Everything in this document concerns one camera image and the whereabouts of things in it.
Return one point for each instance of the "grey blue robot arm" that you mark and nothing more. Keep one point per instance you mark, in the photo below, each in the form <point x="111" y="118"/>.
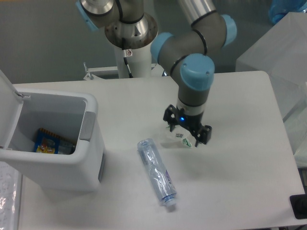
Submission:
<point x="134" y="35"/>

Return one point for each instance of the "white trash can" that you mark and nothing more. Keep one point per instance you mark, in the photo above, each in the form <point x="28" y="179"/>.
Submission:
<point x="72" y="116"/>

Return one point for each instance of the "white plastic wrapper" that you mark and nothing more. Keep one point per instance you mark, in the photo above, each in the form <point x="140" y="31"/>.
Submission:
<point x="178" y="138"/>

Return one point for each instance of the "silver foil wrapper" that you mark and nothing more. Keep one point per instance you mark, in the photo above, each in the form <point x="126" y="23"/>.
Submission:
<point x="66" y="148"/>

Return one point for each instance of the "black device at edge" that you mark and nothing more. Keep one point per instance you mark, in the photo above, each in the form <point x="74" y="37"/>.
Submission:
<point x="299" y="206"/>

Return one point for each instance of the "blue water jug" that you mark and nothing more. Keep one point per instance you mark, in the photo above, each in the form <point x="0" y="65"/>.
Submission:
<point x="279" y="8"/>

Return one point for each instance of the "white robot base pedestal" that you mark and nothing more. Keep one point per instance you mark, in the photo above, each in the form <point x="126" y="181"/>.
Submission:
<point x="131" y="63"/>

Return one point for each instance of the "clear plastic water bottle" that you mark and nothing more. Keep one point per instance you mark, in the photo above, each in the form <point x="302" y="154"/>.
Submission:
<point x="160" y="179"/>

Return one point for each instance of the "blue orange snack packet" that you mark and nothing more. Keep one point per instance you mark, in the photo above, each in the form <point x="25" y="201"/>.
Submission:
<point x="46" y="142"/>

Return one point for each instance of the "translucent plastic box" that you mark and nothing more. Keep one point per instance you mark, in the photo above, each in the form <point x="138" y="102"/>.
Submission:
<point x="282" y="54"/>

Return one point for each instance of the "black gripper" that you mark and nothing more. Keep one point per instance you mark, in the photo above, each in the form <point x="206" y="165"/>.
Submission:
<point x="189" y="118"/>

